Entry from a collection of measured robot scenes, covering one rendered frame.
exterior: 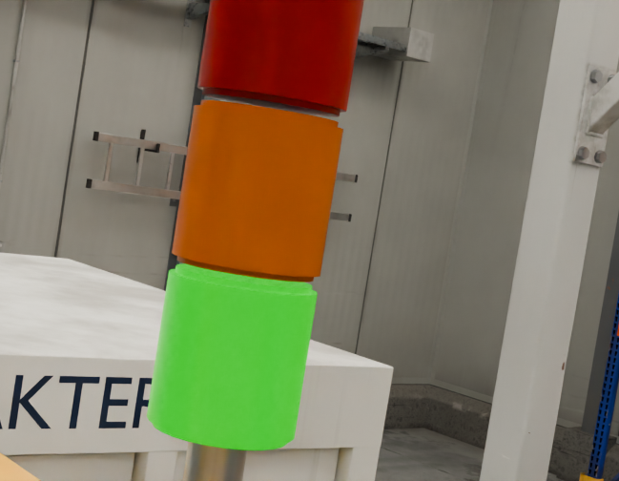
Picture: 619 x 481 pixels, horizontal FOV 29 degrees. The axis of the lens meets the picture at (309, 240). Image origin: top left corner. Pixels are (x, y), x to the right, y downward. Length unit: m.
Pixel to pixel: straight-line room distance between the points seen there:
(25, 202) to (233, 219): 8.56
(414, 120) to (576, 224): 8.41
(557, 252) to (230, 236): 2.56
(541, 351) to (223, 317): 2.58
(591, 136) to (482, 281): 8.74
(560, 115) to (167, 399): 2.60
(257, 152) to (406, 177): 10.95
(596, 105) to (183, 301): 2.58
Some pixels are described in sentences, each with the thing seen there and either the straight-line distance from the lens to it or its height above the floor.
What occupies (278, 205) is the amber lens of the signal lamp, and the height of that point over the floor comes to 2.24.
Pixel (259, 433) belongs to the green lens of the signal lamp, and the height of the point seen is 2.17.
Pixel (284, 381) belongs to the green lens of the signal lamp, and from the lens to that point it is 0.39.
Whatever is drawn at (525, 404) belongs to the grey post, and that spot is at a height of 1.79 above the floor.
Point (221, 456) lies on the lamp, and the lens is 0.40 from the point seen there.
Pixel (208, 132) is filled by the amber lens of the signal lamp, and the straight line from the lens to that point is 0.38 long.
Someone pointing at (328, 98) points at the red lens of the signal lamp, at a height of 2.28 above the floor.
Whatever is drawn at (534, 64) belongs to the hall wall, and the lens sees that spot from 11.59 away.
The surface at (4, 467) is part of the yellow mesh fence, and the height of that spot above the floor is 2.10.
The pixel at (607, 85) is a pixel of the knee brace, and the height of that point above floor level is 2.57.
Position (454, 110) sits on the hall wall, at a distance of 11.73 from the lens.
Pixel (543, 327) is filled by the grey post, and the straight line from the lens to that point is 2.93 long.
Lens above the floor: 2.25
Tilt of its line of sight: 3 degrees down
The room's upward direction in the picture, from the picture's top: 9 degrees clockwise
